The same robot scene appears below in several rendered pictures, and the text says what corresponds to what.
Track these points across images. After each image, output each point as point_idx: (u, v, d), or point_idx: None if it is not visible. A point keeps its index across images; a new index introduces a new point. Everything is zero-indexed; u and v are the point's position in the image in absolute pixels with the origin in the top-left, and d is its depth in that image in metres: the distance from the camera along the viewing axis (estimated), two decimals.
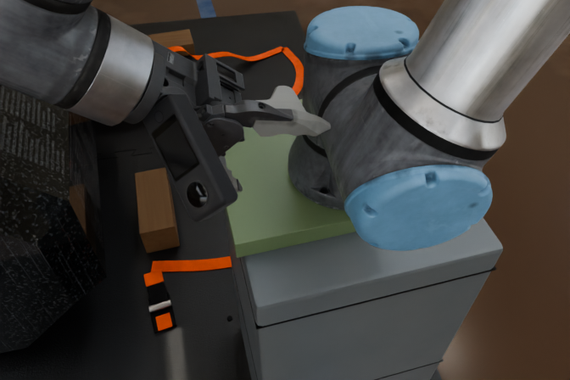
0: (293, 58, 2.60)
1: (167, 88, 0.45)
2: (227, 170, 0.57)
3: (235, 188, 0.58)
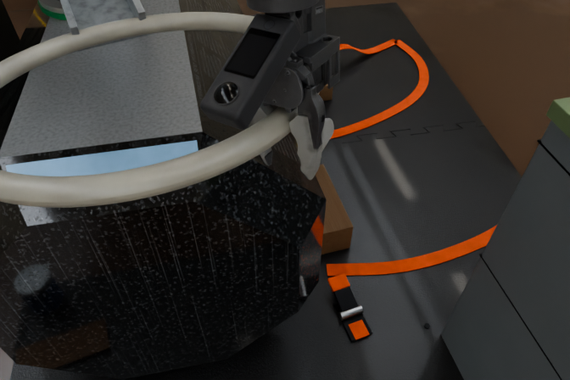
0: (410, 51, 2.49)
1: (295, 19, 0.47)
2: None
3: (263, 153, 0.57)
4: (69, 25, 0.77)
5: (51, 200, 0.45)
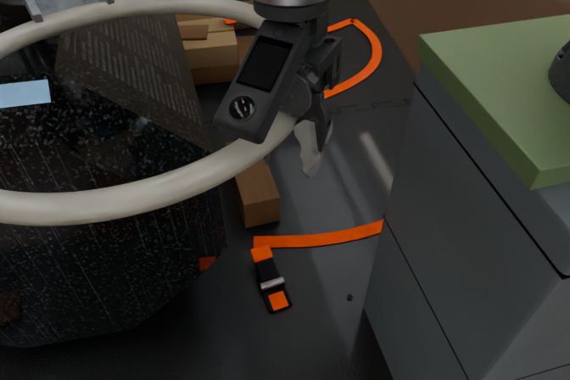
0: (366, 30, 2.45)
1: (304, 25, 0.45)
2: None
3: None
4: (31, 12, 0.71)
5: (55, 220, 0.42)
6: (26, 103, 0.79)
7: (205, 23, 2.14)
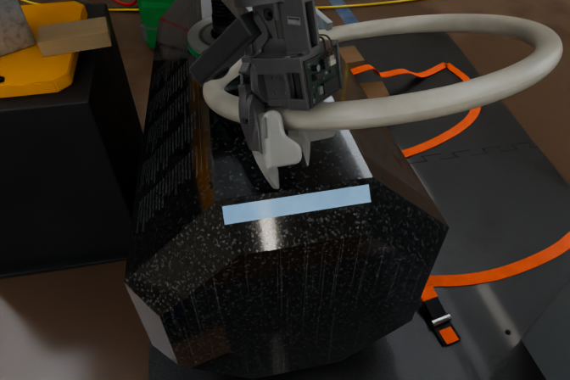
0: (461, 74, 2.68)
1: (258, 18, 0.47)
2: (295, 131, 0.56)
3: None
4: None
5: (376, 115, 0.48)
6: (354, 203, 1.02)
7: None
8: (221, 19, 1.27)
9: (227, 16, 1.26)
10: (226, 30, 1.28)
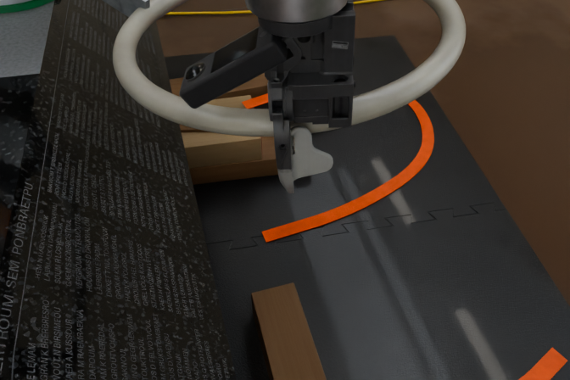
0: (410, 101, 2.04)
1: (292, 41, 0.43)
2: None
3: None
4: None
5: (389, 106, 0.52)
6: None
7: (220, 105, 1.73)
8: None
9: None
10: None
